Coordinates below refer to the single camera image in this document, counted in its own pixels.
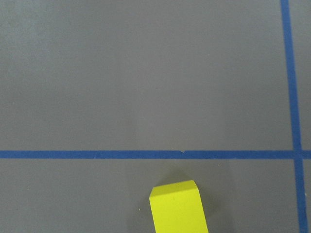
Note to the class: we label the yellow foam block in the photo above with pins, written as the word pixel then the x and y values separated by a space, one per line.
pixel 177 208

